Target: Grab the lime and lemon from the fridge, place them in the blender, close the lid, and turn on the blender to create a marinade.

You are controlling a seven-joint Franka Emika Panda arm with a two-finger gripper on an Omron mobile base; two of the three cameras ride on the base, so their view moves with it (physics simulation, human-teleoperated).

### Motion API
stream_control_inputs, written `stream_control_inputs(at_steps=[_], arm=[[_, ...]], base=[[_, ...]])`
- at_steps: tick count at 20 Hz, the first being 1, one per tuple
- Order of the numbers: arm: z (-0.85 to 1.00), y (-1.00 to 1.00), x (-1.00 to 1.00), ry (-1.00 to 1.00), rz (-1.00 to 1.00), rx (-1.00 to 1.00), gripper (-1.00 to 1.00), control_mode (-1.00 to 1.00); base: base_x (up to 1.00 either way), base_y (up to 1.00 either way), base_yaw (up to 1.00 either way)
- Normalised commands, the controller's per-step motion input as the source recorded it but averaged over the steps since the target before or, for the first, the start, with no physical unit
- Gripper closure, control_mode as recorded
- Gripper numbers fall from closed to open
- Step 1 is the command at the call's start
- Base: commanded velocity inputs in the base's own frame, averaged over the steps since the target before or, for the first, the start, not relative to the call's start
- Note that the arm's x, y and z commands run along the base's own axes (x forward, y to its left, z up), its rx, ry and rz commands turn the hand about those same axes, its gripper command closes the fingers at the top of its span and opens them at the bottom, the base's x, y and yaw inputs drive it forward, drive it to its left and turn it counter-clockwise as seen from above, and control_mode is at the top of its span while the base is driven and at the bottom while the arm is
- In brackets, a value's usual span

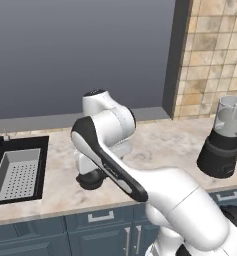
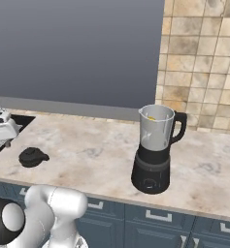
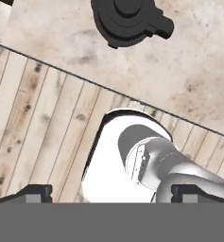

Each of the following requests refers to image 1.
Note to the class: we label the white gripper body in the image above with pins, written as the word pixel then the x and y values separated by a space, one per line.
pixel 82 164

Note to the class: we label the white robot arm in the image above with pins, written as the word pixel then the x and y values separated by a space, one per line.
pixel 183 200

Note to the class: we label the black blender with clear jar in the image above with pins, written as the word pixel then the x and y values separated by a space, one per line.
pixel 220 153

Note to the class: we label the blue drawer front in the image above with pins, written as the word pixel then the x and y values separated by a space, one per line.
pixel 228 202
pixel 76 221

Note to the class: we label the black kitchen sink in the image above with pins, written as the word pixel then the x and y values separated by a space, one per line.
pixel 16 173

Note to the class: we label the blue cupboard door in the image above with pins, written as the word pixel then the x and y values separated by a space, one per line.
pixel 26 248
pixel 148 238
pixel 96 243

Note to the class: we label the small soap dispenser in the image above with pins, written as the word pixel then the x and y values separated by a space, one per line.
pixel 6 136

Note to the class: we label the blue panel under sink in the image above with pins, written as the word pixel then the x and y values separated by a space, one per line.
pixel 26 229

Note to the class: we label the grey window with dark frame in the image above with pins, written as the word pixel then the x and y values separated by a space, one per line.
pixel 76 53

